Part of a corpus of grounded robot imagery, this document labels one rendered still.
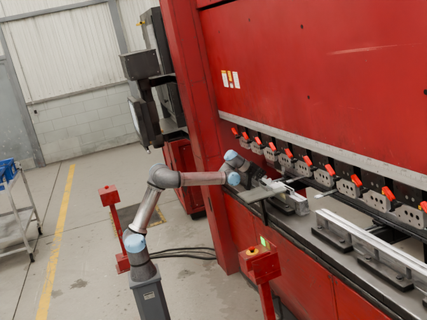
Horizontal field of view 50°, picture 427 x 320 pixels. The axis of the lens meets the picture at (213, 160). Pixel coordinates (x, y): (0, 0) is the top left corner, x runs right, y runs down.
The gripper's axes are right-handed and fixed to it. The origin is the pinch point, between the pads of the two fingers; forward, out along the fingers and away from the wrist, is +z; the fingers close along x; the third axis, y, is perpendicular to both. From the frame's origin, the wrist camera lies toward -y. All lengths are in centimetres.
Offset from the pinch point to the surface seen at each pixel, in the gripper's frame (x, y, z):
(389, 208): -106, 23, -5
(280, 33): -38, 66, -65
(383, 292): -112, -6, 12
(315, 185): 3.2, 19.3, 28.9
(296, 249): -38.7, -18.7, 17.2
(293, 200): -18.6, 2.3, 9.3
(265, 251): -35.1, -29.8, 4.5
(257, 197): -8.5, -8.7, -6.5
